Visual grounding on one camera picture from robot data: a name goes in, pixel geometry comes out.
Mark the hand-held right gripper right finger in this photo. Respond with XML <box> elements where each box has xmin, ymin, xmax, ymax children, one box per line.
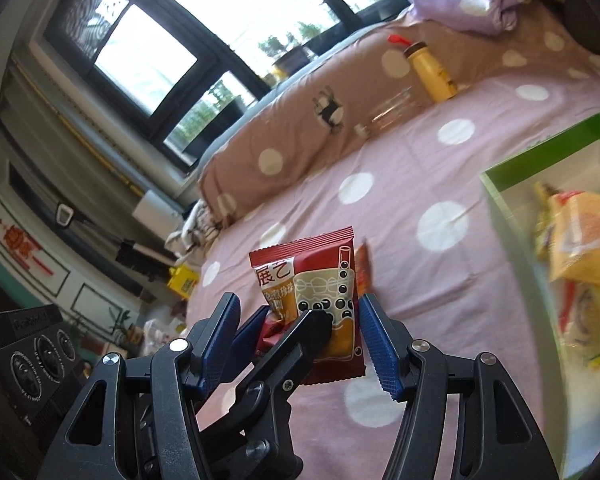
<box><xmin>358</xmin><ymin>294</ymin><xmax>563</xmax><ymax>480</ymax></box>

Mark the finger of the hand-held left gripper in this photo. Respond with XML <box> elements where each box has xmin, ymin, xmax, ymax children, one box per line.
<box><xmin>227</xmin><ymin>309</ymin><xmax>273</xmax><ymax>376</ymax></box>
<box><xmin>200</xmin><ymin>310</ymin><xmax>333</xmax><ymax>441</ymax></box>

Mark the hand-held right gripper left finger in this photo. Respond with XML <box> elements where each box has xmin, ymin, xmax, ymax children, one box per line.
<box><xmin>39</xmin><ymin>292</ymin><xmax>243</xmax><ymax>480</ymax></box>

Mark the red bubble tea snack packet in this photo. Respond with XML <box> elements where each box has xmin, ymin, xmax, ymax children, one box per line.
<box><xmin>249</xmin><ymin>226</ymin><xmax>367</xmax><ymax>386</ymax></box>

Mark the green box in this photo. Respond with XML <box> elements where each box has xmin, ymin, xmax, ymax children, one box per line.
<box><xmin>480</xmin><ymin>112</ymin><xmax>600</xmax><ymax>480</ymax></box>

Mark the yellow box on floor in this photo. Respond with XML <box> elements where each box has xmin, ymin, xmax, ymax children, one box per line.
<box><xmin>167</xmin><ymin>266</ymin><xmax>201</xmax><ymax>301</ymax></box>

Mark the orange patterned snack packet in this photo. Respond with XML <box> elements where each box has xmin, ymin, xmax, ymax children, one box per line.
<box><xmin>352</xmin><ymin>242</ymin><xmax>373</xmax><ymax>301</ymax></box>

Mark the pink polka dot bedsheet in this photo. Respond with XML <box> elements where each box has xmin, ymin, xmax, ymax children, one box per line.
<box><xmin>185</xmin><ymin>67</ymin><xmax>600</xmax><ymax>480</ymax></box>

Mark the green potted plant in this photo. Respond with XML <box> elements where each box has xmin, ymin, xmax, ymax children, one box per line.
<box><xmin>70</xmin><ymin>307</ymin><xmax>133</xmax><ymax>356</ymax></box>

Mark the white striped cloth bundle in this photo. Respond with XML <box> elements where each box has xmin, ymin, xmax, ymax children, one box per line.
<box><xmin>165</xmin><ymin>199</ymin><xmax>226</xmax><ymax>261</ymax></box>

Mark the black rectangular object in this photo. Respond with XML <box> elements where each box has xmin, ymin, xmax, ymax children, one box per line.
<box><xmin>115</xmin><ymin>239</ymin><xmax>176</xmax><ymax>286</ymax></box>

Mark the red and white snack packet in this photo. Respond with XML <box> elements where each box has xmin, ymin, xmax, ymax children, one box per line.
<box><xmin>557</xmin><ymin>280</ymin><xmax>581</xmax><ymax>336</ymax></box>

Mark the black box with round dials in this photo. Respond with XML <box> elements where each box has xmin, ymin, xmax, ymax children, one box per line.
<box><xmin>0</xmin><ymin>305</ymin><xmax>88</xmax><ymax>441</ymax></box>

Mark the gold foil snack packet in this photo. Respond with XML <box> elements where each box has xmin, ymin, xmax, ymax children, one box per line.
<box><xmin>532</xmin><ymin>182</ymin><xmax>556</xmax><ymax>261</ymax></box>

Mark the brown polka dot bolster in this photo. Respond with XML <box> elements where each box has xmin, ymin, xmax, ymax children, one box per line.
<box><xmin>197</xmin><ymin>5</ymin><xmax>600</xmax><ymax>221</ymax></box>

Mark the yellow snack packet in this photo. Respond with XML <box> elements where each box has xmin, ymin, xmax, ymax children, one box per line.
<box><xmin>547</xmin><ymin>190</ymin><xmax>600</xmax><ymax>286</ymax></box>

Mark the clear plastic bottle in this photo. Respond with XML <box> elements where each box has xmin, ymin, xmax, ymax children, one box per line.
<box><xmin>355</xmin><ymin>87</ymin><xmax>426</xmax><ymax>138</ymax></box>

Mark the yellow bottle with red cap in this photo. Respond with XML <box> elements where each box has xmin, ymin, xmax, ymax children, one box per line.
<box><xmin>387</xmin><ymin>34</ymin><xmax>458</xmax><ymax>105</ymax></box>

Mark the black framed window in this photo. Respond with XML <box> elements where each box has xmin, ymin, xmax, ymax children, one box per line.
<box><xmin>42</xmin><ymin>0</ymin><xmax>436</xmax><ymax>171</ymax></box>

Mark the red wall decoration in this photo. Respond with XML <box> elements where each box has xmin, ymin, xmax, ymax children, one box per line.
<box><xmin>0</xmin><ymin>215</ymin><xmax>56</xmax><ymax>276</ymax></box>

